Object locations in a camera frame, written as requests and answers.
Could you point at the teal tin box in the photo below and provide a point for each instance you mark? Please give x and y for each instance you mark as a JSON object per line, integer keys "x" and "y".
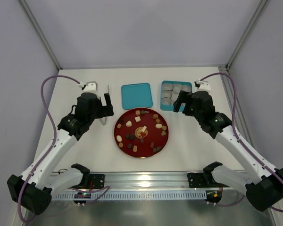
{"x": 170, "y": 91}

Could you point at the white round chocolate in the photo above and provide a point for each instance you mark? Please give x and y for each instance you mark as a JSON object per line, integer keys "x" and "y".
{"x": 119, "y": 138}

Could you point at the slotted cable duct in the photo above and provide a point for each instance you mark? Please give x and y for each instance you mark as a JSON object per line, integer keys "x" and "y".
{"x": 142, "y": 195}

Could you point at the white square chocolate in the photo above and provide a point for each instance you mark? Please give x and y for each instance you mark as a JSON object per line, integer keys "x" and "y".
{"x": 137, "y": 119}

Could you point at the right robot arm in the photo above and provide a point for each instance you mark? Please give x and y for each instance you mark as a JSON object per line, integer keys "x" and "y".
{"x": 263, "y": 183}

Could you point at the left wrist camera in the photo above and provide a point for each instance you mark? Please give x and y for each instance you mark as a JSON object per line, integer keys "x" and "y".
{"x": 89, "y": 87}

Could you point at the white shell chocolate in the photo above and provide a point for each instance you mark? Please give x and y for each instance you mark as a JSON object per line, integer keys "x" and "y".
{"x": 129, "y": 123}

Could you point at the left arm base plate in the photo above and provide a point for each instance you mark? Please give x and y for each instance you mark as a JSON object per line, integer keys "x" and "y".
{"x": 95, "y": 181}

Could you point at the red round plate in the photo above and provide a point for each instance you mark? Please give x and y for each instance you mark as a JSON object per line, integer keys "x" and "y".
{"x": 141, "y": 132}

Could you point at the teal tin lid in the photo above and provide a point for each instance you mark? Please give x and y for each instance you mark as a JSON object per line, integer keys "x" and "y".
{"x": 136, "y": 95}

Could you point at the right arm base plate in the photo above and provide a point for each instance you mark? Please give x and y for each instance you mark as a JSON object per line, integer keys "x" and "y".
{"x": 196, "y": 180}

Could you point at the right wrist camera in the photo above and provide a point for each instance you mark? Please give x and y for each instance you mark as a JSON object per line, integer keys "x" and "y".
{"x": 202, "y": 86}

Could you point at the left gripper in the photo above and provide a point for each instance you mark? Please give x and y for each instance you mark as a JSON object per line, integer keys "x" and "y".
{"x": 106, "y": 109}

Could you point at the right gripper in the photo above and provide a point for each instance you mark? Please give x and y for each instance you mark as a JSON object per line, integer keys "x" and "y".
{"x": 184, "y": 103}

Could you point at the white oval swirl chocolate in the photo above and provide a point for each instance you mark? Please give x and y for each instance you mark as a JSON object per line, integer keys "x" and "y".
{"x": 158, "y": 126}

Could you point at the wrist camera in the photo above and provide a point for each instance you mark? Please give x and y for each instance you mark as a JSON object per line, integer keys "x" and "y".
{"x": 202, "y": 86}
{"x": 89, "y": 87}

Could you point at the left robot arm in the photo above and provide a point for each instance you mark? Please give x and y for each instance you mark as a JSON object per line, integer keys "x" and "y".
{"x": 34, "y": 189}

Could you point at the aluminium rail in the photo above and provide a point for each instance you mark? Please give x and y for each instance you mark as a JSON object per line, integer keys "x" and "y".
{"x": 148, "y": 180}

